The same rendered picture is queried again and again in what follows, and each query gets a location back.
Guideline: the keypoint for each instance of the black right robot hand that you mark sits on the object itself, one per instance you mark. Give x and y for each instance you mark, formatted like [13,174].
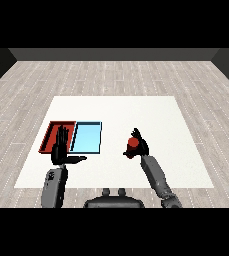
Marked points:
[141,147]

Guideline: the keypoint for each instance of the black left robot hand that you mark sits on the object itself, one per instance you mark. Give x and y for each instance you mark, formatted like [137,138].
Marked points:
[58,154]

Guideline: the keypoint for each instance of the red can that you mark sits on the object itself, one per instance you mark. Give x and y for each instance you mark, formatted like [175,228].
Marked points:
[133,142]

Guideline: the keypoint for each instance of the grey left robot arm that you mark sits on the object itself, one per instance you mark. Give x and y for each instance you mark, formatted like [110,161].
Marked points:
[54,186]

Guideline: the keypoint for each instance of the red shallow open box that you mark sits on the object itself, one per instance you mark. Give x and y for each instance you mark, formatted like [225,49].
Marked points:
[51,136]

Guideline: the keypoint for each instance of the light blue shallow open box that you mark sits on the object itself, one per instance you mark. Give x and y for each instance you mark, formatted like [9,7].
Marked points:
[87,137]

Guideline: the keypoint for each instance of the dark grey robot body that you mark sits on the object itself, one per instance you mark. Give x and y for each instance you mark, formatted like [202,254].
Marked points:
[114,200]

